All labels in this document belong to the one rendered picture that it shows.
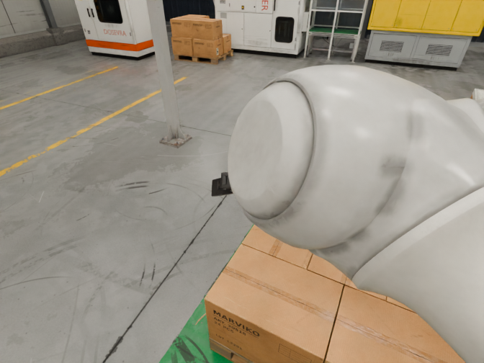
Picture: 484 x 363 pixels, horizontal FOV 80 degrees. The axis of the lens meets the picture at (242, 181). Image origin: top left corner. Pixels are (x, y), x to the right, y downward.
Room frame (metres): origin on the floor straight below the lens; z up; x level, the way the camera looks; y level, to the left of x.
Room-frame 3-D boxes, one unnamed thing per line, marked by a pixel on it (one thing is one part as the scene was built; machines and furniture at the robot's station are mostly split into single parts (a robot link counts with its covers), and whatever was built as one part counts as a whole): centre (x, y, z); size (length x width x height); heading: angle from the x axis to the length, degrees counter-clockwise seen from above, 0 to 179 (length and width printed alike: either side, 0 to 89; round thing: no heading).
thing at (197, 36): (7.90, 0.98, 0.45); 1.21 x 1.03 x 0.91; 67
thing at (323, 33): (7.94, -2.30, 0.32); 1.25 x 0.52 x 0.63; 67
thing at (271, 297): (0.96, -0.57, 0.34); 1.20 x 1.00 x 0.40; 63
